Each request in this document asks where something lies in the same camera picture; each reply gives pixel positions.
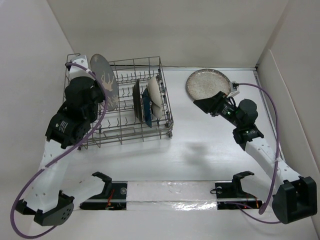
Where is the silver metal plate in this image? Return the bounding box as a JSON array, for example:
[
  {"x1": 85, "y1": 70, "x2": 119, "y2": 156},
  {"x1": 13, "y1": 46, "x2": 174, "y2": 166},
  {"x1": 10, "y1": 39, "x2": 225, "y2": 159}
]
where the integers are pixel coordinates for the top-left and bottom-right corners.
[{"x1": 132, "y1": 79, "x2": 143, "y2": 124}]

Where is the cream divided plate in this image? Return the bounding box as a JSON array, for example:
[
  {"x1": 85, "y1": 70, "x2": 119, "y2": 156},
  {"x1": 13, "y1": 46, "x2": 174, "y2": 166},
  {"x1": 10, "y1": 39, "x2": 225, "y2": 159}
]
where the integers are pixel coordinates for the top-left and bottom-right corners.
[{"x1": 147, "y1": 77, "x2": 163, "y2": 119}]

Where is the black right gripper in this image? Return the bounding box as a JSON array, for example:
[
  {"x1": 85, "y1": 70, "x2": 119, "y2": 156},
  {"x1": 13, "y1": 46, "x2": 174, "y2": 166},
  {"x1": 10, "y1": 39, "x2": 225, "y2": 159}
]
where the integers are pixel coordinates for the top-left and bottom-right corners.
[{"x1": 193, "y1": 91, "x2": 242, "y2": 128}]

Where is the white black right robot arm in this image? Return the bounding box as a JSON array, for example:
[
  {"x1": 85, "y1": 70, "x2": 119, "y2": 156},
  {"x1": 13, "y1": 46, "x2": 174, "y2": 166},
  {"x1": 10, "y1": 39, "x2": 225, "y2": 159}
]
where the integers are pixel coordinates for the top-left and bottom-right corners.
[{"x1": 193, "y1": 91, "x2": 318, "y2": 224}]

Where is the grey tree pattern plate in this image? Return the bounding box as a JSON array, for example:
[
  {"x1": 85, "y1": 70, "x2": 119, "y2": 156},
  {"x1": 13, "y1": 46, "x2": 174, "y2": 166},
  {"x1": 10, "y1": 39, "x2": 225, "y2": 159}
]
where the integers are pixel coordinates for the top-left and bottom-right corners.
[{"x1": 90, "y1": 53, "x2": 119, "y2": 111}]

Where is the grey wire dish rack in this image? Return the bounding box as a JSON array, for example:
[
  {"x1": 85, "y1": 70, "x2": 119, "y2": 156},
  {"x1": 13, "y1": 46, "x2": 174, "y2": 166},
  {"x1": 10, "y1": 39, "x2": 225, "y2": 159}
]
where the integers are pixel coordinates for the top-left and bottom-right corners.
[{"x1": 66, "y1": 53, "x2": 174, "y2": 150}]

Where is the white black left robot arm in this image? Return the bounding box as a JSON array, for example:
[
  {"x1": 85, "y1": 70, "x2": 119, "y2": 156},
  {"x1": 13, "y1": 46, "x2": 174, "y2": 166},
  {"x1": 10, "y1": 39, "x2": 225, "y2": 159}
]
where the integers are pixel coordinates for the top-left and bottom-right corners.
[{"x1": 15, "y1": 76, "x2": 112, "y2": 227}]

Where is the speckled beige round plate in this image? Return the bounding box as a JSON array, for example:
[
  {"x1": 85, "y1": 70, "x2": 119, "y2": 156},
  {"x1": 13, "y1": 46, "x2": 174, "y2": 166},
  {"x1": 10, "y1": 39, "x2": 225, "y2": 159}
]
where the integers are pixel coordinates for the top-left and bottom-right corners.
[{"x1": 185, "y1": 68, "x2": 232, "y2": 100}]

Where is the silver metal rail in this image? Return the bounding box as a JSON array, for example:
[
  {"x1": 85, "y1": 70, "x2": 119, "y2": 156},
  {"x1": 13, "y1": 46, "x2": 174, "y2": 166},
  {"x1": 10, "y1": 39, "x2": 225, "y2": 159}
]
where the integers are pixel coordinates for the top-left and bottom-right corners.
[{"x1": 85, "y1": 195, "x2": 260, "y2": 203}]

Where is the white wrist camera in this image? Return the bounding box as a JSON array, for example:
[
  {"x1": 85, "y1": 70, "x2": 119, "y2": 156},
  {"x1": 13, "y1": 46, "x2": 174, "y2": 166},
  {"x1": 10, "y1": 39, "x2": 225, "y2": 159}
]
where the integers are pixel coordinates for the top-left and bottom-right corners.
[
  {"x1": 67, "y1": 54, "x2": 90, "y2": 80},
  {"x1": 227, "y1": 81, "x2": 240, "y2": 98}
]

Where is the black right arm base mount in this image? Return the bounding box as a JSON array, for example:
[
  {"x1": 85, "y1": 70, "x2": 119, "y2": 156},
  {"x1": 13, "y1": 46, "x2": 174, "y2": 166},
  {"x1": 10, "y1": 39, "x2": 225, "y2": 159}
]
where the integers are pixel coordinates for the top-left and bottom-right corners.
[{"x1": 210, "y1": 171, "x2": 263, "y2": 210}]

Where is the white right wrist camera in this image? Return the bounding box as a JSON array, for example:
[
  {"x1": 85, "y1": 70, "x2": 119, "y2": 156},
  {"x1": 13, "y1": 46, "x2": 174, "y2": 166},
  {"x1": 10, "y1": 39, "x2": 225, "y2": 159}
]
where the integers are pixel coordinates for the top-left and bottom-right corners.
[{"x1": 227, "y1": 81, "x2": 240, "y2": 98}]

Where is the blue shell shaped dish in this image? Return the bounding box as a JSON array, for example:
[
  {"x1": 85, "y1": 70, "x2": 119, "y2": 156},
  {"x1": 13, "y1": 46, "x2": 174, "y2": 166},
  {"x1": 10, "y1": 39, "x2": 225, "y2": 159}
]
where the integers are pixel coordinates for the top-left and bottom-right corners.
[{"x1": 142, "y1": 88, "x2": 152, "y2": 128}]

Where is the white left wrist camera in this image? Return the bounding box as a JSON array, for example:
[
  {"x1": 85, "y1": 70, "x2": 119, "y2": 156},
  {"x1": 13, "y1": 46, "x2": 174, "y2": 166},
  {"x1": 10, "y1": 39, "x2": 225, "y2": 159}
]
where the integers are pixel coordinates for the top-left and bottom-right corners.
[{"x1": 67, "y1": 54, "x2": 90, "y2": 80}]

